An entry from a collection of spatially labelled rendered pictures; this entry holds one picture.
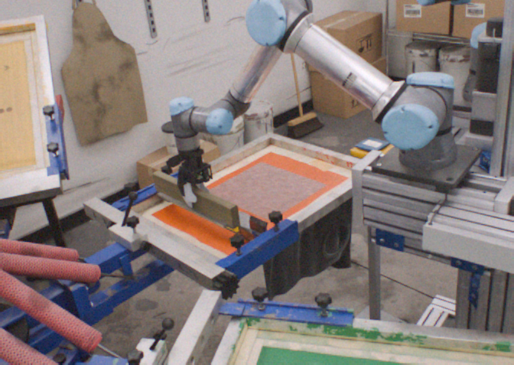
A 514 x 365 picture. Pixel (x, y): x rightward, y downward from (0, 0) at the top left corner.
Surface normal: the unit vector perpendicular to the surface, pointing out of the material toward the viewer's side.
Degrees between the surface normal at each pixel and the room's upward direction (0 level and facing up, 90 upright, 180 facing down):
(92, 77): 87
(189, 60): 90
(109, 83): 89
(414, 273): 0
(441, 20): 90
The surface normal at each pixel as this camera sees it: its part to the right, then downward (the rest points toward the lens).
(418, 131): -0.37, 0.53
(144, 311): -0.10, -0.88
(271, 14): -0.59, 0.40
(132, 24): 0.71, 0.26
